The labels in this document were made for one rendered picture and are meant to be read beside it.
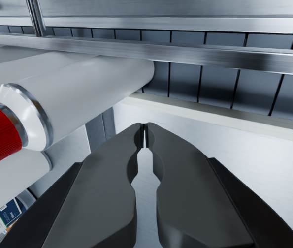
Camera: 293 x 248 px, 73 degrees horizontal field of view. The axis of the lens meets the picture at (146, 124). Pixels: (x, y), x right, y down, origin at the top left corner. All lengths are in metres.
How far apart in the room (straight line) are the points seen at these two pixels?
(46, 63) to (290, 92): 0.23
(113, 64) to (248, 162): 0.25
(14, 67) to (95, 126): 0.24
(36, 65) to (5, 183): 0.37
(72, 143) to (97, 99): 0.29
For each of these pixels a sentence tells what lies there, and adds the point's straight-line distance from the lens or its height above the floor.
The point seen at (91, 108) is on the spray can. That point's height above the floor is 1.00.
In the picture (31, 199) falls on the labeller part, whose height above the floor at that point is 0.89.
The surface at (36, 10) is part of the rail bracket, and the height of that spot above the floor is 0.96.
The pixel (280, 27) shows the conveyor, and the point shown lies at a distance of 0.23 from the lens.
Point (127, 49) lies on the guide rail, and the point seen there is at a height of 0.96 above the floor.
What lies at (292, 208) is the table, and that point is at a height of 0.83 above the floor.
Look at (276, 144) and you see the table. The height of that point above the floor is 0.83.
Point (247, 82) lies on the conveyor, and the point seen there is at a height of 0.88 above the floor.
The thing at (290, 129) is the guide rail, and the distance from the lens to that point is 0.22.
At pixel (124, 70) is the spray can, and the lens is 0.20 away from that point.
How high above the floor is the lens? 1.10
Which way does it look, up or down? 48 degrees down
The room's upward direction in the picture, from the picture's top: 134 degrees counter-clockwise
